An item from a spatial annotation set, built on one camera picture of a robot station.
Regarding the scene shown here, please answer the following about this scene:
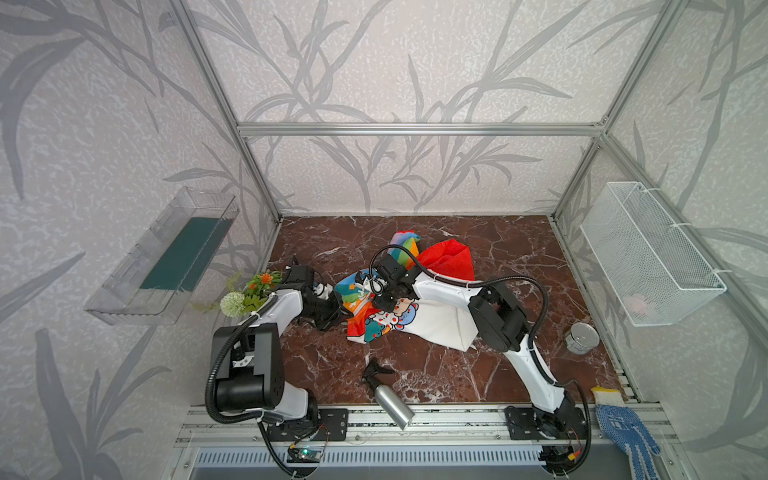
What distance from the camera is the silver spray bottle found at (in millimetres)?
738

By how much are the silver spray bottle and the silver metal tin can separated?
0.50 meters

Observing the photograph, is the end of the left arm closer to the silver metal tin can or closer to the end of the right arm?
the end of the right arm

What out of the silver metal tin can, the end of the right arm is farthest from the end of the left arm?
the silver metal tin can

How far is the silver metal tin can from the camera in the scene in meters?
0.84

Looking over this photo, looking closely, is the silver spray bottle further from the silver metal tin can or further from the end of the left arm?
the silver metal tin can
